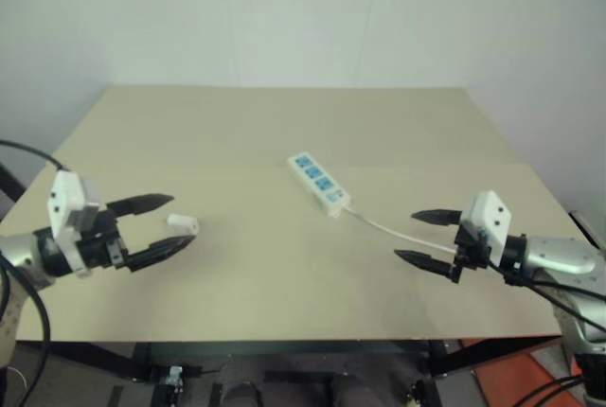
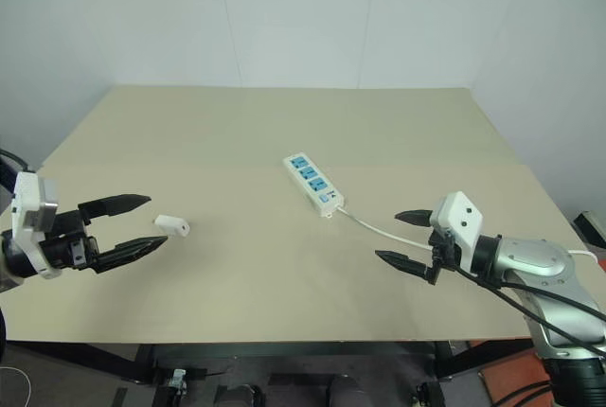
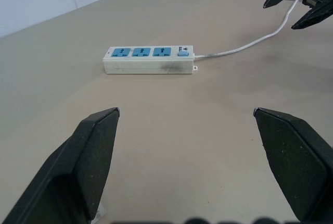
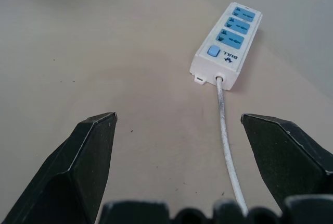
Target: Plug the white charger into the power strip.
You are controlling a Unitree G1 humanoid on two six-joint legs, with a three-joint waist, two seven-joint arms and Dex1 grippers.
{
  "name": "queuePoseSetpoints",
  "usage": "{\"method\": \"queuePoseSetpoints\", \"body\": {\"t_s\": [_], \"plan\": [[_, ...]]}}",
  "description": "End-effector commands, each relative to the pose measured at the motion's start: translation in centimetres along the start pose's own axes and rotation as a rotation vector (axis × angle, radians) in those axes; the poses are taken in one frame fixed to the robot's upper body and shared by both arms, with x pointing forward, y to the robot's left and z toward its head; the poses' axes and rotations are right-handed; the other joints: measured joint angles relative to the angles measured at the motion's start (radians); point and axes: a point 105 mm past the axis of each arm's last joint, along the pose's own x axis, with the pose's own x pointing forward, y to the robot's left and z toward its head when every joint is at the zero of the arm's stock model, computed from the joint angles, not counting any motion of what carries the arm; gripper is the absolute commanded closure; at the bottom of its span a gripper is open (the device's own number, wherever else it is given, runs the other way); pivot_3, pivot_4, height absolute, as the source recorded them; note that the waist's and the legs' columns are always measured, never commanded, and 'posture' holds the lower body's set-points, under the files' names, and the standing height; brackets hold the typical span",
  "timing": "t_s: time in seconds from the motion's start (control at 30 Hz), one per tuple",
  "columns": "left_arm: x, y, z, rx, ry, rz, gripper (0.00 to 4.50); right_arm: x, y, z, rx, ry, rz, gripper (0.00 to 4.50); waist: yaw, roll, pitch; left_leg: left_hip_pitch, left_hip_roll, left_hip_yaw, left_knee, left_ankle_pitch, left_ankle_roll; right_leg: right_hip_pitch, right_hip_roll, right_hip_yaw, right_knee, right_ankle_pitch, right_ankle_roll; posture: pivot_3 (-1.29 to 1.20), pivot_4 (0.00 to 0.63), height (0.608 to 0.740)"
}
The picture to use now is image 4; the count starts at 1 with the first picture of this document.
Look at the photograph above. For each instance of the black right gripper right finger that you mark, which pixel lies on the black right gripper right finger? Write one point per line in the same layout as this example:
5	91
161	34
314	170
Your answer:
286	156

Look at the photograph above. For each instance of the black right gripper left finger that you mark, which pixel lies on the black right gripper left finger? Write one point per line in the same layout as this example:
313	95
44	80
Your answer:
67	172

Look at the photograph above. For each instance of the white power strip blue sockets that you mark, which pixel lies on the white power strip blue sockets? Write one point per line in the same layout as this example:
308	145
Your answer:
225	44

